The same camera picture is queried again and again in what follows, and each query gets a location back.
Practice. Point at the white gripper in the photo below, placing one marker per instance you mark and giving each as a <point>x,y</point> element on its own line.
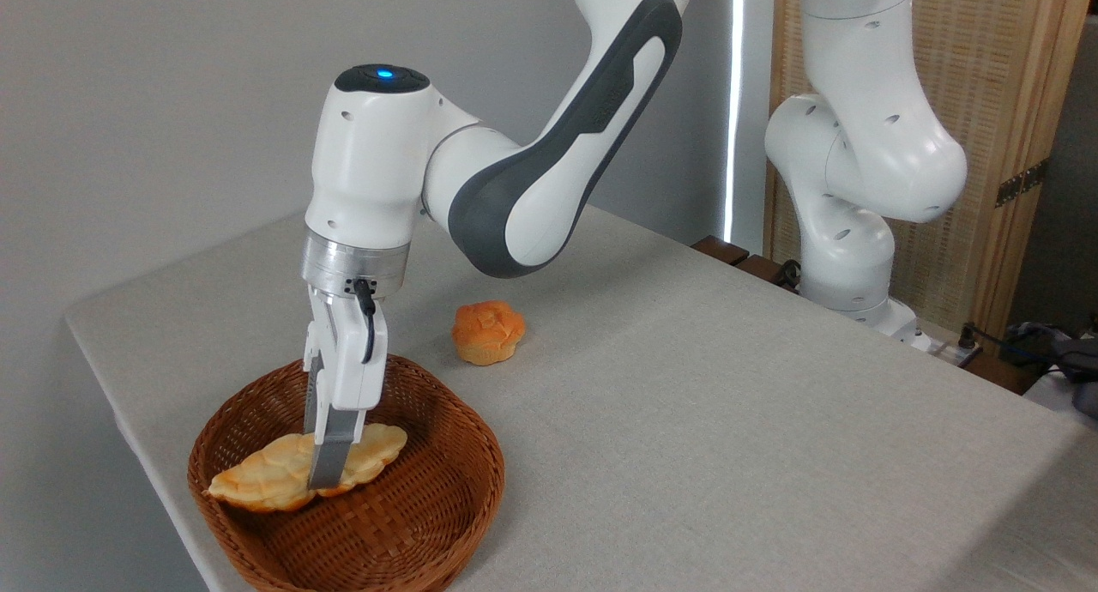
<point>347,360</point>

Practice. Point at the long pale braided bread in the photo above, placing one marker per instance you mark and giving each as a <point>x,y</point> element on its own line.
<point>266,480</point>

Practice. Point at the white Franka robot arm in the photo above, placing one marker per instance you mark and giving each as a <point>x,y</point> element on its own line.
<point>549,180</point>

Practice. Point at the round orange bread roll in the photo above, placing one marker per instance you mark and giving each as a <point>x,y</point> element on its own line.
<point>487,335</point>

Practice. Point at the brown woven wicker basket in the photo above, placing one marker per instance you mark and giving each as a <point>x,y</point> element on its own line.
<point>403,523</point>

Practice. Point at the grey tablecloth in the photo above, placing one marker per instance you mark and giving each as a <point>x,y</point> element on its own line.
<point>729,420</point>

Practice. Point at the dark brown wooden slats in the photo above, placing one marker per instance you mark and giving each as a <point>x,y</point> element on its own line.
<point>729,251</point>

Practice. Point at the dark metal screen hinge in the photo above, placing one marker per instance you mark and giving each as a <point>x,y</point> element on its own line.
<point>1019,183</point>

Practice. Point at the dark grey bag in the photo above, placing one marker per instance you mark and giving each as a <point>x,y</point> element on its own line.
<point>1076,360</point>

